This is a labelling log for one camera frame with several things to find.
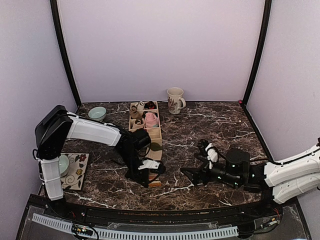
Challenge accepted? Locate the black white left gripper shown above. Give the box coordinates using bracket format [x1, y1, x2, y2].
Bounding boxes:
[117, 149, 148, 187]

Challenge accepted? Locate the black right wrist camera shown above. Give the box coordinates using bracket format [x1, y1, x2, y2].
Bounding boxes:
[225, 148, 250, 175]

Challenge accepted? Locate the black right corner post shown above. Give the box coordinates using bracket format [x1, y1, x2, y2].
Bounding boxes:
[241, 0, 272, 108]

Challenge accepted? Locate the white slotted cable duct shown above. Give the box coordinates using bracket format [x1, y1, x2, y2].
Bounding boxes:
[31, 213, 239, 240]

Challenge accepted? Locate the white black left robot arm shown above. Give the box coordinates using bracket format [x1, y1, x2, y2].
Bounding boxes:
[32, 105, 166, 218]

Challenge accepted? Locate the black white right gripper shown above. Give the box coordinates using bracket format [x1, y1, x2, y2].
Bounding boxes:
[180, 152, 243, 187]

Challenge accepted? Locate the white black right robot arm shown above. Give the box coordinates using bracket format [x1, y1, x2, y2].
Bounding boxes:
[180, 139, 320, 217]

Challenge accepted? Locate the pink rolled sock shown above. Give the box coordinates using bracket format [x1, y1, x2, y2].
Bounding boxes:
[144, 117, 159, 128]

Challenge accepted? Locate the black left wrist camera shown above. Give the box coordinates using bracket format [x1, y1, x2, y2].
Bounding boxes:
[131, 128, 151, 151]

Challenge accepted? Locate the wooden compartment organizer box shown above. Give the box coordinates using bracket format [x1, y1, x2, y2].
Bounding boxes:
[128, 100, 163, 146]

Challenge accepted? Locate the seashell coral ceramic mug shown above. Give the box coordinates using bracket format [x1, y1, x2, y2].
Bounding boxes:
[167, 87, 187, 115]

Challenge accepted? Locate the cream green rolled sock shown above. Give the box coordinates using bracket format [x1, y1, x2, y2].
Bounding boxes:
[132, 118, 145, 129]

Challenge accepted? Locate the small green cup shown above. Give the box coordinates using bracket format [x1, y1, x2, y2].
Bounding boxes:
[58, 154, 70, 177]

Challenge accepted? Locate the white ribbed rolled sock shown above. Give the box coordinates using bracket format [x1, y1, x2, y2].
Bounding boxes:
[136, 101, 145, 112]

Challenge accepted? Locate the beige rolled sock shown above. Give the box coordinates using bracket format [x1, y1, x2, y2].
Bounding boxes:
[129, 106, 142, 119]

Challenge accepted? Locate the black left corner post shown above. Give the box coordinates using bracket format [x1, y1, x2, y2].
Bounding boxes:
[49, 0, 82, 107]

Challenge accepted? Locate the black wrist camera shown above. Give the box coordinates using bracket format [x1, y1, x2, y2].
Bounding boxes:
[131, 128, 151, 151]
[225, 148, 250, 175]

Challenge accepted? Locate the black red rolled sock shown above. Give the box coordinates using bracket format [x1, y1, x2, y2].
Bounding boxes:
[144, 101, 157, 110]

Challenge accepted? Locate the cream olive striped sock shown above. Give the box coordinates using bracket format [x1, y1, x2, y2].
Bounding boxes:
[146, 141, 163, 188]

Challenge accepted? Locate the black front frame rail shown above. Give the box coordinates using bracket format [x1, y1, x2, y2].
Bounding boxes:
[24, 189, 298, 225]

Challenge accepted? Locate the black corner post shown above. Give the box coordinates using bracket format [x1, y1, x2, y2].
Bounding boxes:
[241, 0, 272, 108]
[49, 0, 82, 107]

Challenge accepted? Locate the light blue ceramic bowl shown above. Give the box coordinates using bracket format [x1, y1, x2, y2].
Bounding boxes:
[88, 106, 107, 122]

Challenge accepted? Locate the floral patterned tile coaster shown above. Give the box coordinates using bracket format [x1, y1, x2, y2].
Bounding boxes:
[60, 152, 90, 191]

